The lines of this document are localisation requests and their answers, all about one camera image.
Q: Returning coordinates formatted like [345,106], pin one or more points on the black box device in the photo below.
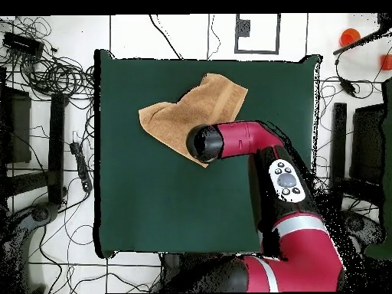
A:
[23,45]

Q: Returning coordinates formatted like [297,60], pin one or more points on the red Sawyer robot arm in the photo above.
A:
[245,137]

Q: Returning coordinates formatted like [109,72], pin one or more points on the dark green table cloth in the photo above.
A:
[153,208]

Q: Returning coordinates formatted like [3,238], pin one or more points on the dark grey square patch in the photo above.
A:
[243,28]

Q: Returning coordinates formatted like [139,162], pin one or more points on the orange plastic cup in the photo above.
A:
[387,62]
[349,37]

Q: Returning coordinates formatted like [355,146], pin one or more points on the black power strip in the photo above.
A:
[81,167]

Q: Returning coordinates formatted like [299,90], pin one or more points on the grey square frame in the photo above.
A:
[278,33]

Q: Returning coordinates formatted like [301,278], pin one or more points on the black flat bar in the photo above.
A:
[57,147]
[338,144]

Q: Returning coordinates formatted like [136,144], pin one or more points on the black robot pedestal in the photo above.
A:
[171,260]

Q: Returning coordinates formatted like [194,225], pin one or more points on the grey chair base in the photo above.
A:
[358,225]
[39,214]

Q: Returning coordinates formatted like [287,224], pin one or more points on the tan terry towel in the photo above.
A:
[183,113]

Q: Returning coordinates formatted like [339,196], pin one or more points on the black thin rod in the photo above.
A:
[355,43]

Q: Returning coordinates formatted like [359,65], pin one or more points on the black cross beam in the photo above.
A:
[30,182]

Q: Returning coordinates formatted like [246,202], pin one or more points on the black flat panel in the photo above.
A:
[367,144]
[20,128]

